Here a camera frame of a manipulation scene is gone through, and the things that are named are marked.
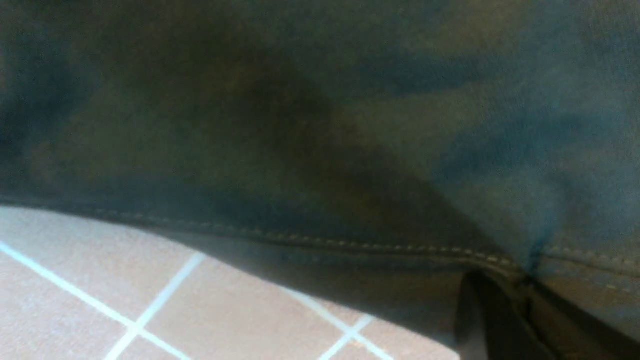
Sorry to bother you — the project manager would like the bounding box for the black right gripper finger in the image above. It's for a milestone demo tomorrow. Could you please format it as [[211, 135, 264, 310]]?
[[454, 271, 640, 360]]

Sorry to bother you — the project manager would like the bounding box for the gray long-sleeved shirt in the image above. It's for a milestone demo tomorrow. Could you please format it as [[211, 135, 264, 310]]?
[[1, 0, 639, 360]]

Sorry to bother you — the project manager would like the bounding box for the pink grid tablecloth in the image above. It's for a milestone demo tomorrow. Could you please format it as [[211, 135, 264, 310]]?
[[0, 208, 458, 360]]

